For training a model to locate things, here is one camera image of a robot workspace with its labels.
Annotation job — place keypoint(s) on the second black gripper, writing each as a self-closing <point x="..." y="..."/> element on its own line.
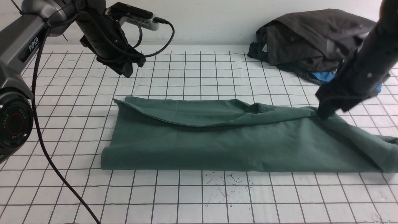
<point x="360" y="75"/>

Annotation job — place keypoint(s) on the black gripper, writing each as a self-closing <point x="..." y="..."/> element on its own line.
<point x="104" y="36"/>

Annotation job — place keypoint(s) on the green long-sleeved shirt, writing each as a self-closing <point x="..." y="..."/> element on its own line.
<point x="231" y="135"/>

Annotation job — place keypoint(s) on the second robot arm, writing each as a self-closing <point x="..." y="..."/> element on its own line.
<point x="388" y="10"/>

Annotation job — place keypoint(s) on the blue garment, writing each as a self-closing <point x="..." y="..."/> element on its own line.
<point x="320" y="78"/>

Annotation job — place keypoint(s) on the dark grey clothing pile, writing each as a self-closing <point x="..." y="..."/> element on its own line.
<point x="311" y="41"/>

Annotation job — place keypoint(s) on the white grid table cloth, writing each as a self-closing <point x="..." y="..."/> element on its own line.
<point x="77" y="116"/>

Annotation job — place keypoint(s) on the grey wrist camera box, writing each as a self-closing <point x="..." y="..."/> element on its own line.
<point x="125" y="13"/>

